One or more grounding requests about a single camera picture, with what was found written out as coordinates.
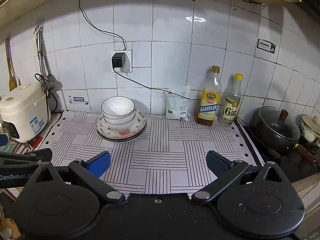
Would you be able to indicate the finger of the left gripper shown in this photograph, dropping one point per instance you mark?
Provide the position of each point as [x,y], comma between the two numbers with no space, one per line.
[4,140]
[32,157]

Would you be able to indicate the white vinegar bottle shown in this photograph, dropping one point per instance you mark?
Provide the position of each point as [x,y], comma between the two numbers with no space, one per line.
[231,102]

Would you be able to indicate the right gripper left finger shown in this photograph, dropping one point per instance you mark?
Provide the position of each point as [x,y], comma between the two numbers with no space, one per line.
[87,174]

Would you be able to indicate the white salt bag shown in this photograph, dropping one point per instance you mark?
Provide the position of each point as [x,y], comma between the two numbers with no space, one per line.
[176,103]

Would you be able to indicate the black wok with lid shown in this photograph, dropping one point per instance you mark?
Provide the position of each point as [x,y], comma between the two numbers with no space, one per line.
[275,135]

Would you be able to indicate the black power adapter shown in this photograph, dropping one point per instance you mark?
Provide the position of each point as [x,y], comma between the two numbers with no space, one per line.
[118,60]

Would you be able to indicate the right wall sticker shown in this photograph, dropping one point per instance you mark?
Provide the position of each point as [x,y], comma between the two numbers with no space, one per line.
[266,46]

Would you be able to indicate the white wall socket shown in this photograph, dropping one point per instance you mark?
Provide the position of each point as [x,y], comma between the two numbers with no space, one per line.
[128,63]

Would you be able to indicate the striped patterned table mat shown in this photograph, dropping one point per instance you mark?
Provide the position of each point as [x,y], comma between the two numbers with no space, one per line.
[168,157]

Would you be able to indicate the white enamel pot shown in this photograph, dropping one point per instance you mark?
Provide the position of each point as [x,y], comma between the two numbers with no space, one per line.
[310,129]

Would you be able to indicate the wooden spatula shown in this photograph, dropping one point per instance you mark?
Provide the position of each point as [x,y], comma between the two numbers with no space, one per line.
[14,81]

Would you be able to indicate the hanging metal ladle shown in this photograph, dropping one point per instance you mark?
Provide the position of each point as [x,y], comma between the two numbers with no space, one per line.
[45,70]

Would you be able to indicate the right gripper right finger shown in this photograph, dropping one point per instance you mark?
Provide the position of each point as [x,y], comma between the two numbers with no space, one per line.
[227,173]

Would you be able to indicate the pink bunny carrot plate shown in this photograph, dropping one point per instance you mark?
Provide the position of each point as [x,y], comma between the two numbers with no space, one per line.
[130,128]

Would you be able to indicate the yellow label cooking wine bottle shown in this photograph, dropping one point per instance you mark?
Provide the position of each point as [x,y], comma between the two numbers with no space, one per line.
[210,97]

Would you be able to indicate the white black-rimmed plate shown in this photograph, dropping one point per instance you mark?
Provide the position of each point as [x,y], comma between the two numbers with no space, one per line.
[120,137]

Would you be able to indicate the white rice cooker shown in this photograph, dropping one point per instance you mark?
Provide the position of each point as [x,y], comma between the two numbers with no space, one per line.
[25,112]

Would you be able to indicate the large white ribbed bowl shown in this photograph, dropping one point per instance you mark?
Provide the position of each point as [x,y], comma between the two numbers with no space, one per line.
[120,127]

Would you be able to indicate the blue wall sticker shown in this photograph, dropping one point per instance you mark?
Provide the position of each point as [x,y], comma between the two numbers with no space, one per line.
[77,100]

